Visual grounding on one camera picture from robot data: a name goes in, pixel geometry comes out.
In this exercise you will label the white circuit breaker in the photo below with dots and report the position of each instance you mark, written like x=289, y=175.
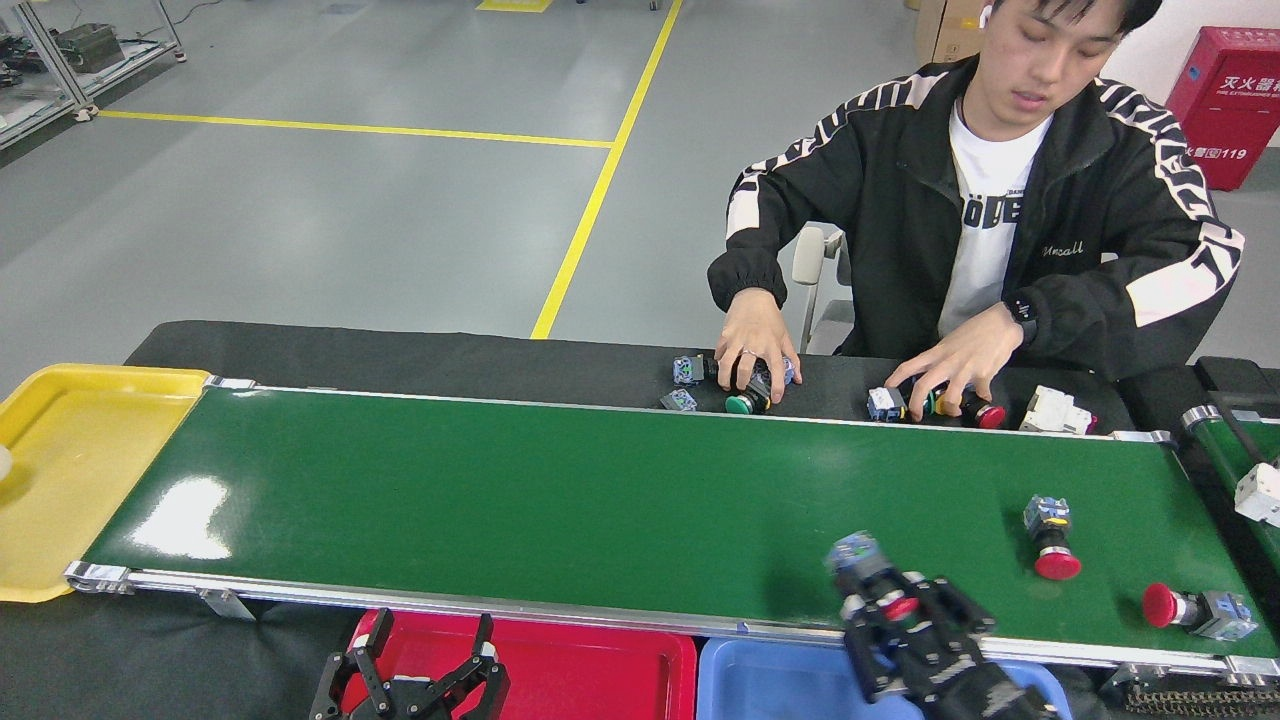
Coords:
x=1055, y=410
x=1260, y=495

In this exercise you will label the blue plastic bin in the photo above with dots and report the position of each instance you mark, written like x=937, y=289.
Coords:
x=760, y=685

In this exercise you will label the red fire extinguisher box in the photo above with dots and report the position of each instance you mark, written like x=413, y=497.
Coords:
x=1230, y=110

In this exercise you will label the grey office chair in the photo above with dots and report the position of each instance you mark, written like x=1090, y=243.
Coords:
x=808, y=255

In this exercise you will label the green feeder conveyor belt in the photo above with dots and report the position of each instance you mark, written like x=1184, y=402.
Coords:
x=1265, y=545

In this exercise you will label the grey metal case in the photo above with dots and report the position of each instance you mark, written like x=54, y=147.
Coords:
x=92, y=48

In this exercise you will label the person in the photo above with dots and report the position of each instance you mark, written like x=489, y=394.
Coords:
x=880, y=200

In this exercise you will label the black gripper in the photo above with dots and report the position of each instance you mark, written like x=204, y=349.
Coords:
x=410, y=702
x=960, y=690

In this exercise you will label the yellow plastic tray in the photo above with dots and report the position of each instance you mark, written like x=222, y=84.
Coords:
x=80, y=470

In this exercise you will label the silver metal rack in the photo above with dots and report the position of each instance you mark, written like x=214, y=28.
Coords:
x=25, y=115

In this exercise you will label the person's left hand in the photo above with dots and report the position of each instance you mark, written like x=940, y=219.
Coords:
x=965, y=360

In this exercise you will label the brown cardboard box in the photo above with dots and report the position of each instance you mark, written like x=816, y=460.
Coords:
x=950, y=30

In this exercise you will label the red plastic bin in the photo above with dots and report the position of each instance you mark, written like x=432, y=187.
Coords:
x=590, y=670

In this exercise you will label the long green conveyor belt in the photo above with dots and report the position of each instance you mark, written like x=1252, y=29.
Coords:
x=600, y=500

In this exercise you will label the person's right hand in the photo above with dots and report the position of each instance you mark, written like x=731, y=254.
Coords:
x=755, y=340

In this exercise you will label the black wrist watch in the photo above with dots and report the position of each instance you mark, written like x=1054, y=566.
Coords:
x=1022, y=315

